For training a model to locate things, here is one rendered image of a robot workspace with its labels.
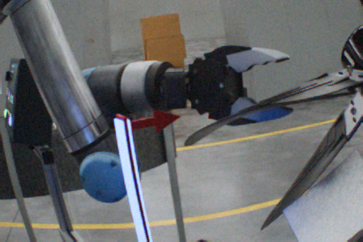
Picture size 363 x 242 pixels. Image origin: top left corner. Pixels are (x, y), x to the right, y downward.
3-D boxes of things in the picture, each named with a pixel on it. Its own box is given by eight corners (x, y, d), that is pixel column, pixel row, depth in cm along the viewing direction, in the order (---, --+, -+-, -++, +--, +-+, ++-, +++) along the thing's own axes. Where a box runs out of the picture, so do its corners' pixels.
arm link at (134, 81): (119, 63, 84) (122, 120, 85) (146, 61, 82) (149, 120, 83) (146, 61, 91) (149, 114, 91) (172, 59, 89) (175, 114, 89)
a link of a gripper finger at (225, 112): (265, 97, 77) (209, 81, 81) (261, 99, 76) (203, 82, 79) (258, 131, 78) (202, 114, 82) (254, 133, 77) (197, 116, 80)
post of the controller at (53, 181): (74, 231, 110) (52, 149, 107) (62, 232, 109) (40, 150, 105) (70, 227, 113) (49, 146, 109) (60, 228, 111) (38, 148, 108)
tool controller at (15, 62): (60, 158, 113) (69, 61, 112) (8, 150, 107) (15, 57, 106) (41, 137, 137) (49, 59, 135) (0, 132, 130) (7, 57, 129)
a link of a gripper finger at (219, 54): (250, 37, 77) (198, 57, 81) (247, 37, 76) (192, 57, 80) (262, 70, 77) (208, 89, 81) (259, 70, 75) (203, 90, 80)
